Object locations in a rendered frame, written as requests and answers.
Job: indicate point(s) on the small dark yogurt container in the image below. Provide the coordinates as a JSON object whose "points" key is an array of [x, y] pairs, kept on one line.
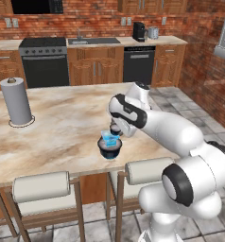
{"points": [[113, 128]]}

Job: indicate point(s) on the black microwave oven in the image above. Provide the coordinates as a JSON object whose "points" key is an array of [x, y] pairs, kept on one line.
{"points": [[37, 6]]}

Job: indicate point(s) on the blue yogurt container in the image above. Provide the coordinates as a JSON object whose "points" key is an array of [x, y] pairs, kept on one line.
{"points": [[108, 139]]}

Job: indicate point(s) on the wooden base cupboard with drawer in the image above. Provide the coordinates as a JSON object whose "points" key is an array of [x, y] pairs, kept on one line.
{"points": [[168, 64], [5, 69]]}

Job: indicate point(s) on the silver tap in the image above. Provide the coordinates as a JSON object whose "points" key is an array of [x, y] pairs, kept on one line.
{"points": [[79, 33]]}

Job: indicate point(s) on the silver toaster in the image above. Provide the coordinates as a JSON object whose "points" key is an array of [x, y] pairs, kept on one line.
{"points": [[153, 32]]}

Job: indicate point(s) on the black dishwasher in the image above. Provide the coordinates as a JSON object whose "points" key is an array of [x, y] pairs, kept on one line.
{"points": [[139, 64]]}

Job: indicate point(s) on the black coffee machine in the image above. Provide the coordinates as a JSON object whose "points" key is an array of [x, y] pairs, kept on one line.
{"points": [[138, 31]]}

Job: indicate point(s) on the wooden stool with white cushion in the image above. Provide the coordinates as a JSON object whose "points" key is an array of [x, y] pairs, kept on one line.
{"points": [[42, 195], [139, 176]]}

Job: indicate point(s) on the grey paper towel roll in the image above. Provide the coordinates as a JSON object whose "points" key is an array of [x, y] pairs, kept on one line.
{"points": [[16, 102]]}

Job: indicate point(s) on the wooden sink cupboard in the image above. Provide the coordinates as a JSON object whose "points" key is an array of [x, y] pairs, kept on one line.
{"points": [[95, 66]]}

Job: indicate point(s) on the wooden wall cupboard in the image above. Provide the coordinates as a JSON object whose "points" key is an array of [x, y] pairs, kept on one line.
{"points": [[1, 6]]}

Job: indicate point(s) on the wooden wall cupboards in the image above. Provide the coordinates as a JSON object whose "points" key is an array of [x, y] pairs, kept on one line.
{"points": [[153, 6]]}

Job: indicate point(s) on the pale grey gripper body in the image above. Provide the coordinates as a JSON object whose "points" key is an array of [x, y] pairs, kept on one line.
{"points": [[127, 127]]}

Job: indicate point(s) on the grey wall socket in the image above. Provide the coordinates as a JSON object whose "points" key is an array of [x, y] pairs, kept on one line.
{"points": [[164, 20], [129, 21], [15, 22], [123, 21], [8, 22]]}

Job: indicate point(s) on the black and silver stove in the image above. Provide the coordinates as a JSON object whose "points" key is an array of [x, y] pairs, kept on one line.
{"points": [[44, 63]]}

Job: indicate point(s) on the steel sink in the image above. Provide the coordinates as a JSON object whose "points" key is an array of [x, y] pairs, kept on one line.
{"points": [[95, 40]]}

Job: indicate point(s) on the large dark yogurt container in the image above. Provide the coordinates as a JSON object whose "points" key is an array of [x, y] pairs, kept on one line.
{"points": [[110, 151]]}

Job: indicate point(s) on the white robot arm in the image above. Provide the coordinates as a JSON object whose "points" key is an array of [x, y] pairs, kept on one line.
{"points": [[177, 132]]}

